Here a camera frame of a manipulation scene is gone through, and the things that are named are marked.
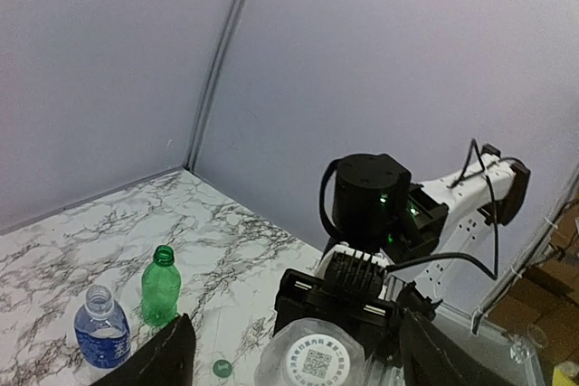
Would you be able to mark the cardboard boxes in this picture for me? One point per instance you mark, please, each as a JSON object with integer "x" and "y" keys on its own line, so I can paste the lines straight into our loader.
{"x": 543, "y": 304}

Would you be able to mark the yellow paper pad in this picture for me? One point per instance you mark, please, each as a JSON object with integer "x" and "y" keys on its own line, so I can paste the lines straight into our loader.
{"x": 563, "y": 377}

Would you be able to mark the white QR bottle cap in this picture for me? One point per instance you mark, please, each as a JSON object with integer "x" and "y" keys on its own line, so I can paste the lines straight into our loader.
{"x": 313, "y": 360}

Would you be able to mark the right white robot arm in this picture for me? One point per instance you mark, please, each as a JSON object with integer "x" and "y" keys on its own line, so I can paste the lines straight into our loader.
{"x": 395, "y": 245}

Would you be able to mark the clear plastic cup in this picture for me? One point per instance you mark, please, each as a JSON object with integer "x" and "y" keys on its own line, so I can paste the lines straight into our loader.
{"x": 528, "y": 343}

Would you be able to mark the clear bottle white cap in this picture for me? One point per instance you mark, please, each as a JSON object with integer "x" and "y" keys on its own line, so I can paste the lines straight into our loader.
{"x": 270, "y": 372}

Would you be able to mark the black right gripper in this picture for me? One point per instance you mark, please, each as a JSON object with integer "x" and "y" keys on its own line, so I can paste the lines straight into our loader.
{"x": 350, "y": 301}

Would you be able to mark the clear bottle blue label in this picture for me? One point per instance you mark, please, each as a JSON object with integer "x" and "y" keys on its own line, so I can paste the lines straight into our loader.
{"x": 102, "y": 331}

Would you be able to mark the green plastic bottle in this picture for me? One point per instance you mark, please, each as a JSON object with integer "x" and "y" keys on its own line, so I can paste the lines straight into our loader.
{"x": 160, "y": 288}

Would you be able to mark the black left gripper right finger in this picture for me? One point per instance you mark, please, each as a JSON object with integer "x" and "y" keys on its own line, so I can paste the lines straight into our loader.
{"x": 445, "y": 354}

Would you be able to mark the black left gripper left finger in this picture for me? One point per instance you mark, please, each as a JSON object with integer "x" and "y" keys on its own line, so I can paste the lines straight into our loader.
{"x": 167, "y": 359}

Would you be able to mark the green bottle cap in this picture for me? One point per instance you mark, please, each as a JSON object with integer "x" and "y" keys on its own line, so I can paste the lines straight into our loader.
{"x": 222, "y": 369}

